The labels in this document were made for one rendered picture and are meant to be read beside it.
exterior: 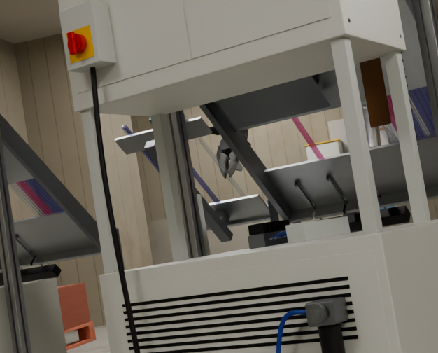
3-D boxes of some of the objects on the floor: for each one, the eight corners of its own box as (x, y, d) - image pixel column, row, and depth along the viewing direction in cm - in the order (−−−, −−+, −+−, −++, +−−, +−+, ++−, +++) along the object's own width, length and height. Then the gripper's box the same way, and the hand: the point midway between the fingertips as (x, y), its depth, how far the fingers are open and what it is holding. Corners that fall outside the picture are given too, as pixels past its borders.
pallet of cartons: (1, 352, 779) (-6, 296, 783) (97, 339, 759) (89, 281, 763) (-83, 381, 649) (-93, 313, 653) (29, 365, 629) (19, 295, 633)
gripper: (256, 127, 297) (250, 183, 288) (231, 133, 303) (225, 188, 293) (243, 115, 291) (236, 171, 281) (217, 121, 296) (210, 177, 287)
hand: (226, 172), depth 286 cm, fingers closed, pressing on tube
